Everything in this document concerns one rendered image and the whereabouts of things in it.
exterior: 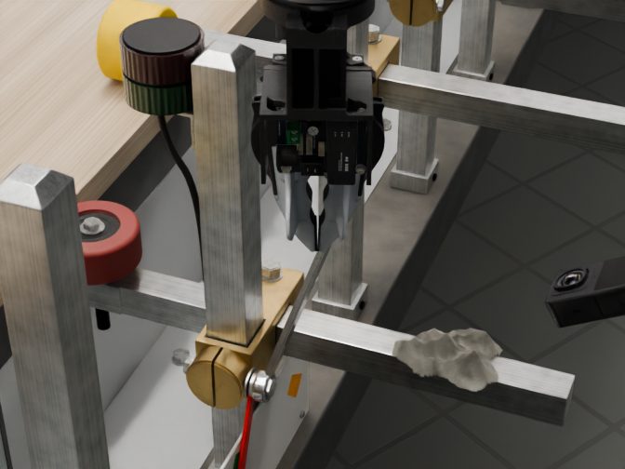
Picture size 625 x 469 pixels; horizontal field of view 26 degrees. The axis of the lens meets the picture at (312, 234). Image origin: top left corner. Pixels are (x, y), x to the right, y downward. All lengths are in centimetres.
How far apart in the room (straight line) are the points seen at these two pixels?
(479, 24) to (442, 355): 72
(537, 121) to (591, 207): 159
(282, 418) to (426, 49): 47
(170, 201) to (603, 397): 113
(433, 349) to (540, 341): 138
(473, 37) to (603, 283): 78
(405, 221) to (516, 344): 96
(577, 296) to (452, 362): 13
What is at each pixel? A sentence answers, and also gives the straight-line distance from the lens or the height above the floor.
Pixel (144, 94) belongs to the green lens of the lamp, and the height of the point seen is 109.
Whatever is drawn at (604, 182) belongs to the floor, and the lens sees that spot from 289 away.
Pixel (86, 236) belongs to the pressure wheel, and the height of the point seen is 90.
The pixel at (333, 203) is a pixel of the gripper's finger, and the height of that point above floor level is 104.
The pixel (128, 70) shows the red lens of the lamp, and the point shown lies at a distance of 96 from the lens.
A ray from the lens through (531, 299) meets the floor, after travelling 254.
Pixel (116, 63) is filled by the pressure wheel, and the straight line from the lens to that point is 133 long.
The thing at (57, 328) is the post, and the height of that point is 108.
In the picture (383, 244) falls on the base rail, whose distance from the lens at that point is 147.
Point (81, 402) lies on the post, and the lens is 83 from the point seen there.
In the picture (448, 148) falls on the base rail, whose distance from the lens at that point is 164.
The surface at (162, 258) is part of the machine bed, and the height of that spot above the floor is 71.
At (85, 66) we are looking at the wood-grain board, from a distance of 141.
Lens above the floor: 157
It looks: 36 degrees down
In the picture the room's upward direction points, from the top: straight up
